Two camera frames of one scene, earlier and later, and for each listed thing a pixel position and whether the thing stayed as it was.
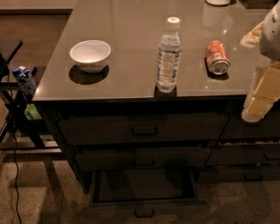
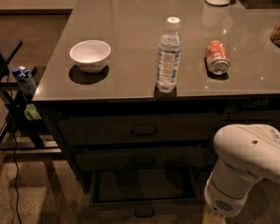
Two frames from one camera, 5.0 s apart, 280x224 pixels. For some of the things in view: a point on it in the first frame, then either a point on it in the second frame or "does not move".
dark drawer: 148,129 does not move
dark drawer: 142,159 does not move
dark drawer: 171,193 does not move
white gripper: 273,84 to 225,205
